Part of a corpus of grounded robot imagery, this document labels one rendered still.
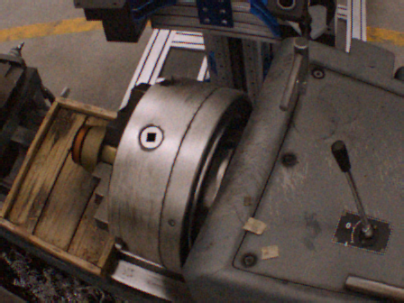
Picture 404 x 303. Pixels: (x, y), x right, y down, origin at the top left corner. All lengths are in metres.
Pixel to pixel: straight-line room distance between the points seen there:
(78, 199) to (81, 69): 1.45
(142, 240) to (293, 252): 0.27
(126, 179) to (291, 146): 0.24
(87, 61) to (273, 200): 1.97
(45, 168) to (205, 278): 0.66
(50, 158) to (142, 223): 0.50
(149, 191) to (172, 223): 0.06
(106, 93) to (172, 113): 1.65
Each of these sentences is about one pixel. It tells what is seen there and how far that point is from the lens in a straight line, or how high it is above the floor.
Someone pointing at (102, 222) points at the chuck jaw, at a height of 1.11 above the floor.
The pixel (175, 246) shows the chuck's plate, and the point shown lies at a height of 1.15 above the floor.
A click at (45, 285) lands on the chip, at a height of 0.57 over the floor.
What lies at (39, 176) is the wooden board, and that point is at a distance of 1.39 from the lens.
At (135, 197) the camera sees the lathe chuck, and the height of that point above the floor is 1.20.
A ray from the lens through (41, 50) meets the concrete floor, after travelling 2.91.
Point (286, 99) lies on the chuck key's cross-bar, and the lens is 0.78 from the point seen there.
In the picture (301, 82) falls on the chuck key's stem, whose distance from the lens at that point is 0.88.
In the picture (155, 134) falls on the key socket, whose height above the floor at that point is 1.23.
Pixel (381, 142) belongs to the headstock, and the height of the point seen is 1.25.
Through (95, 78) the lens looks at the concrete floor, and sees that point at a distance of 2.67.
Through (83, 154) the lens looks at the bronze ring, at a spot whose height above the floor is 1.11.
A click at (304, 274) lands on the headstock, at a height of 1.26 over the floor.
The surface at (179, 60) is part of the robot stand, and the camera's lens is 2.36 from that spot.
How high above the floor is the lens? 2.02
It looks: 58 degrees down
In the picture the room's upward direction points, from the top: 11 degrees counter-clockwise
